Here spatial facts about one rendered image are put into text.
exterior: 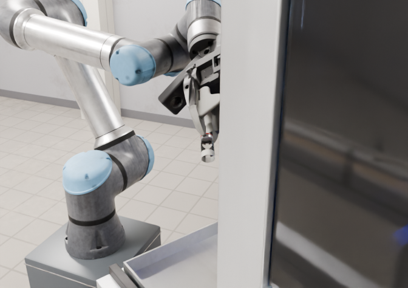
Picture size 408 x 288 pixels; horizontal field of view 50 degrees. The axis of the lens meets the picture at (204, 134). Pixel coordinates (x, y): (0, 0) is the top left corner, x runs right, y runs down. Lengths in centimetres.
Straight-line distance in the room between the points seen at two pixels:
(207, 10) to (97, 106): 42
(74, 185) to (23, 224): 175
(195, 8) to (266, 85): 58
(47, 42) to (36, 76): 370
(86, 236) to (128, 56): 49
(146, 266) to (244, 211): 58
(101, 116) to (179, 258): 42
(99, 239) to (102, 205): 9
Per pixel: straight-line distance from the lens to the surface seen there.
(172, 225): 261
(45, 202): 297
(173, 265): 96
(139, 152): 117
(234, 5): 35
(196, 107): 72
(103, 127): 116
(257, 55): 34
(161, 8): 372
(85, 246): 114
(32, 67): 470
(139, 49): 85
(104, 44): 90
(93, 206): 109
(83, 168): 107
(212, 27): 85
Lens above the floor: 150
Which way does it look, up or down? 24 degrees down
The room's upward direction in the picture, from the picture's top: straight up
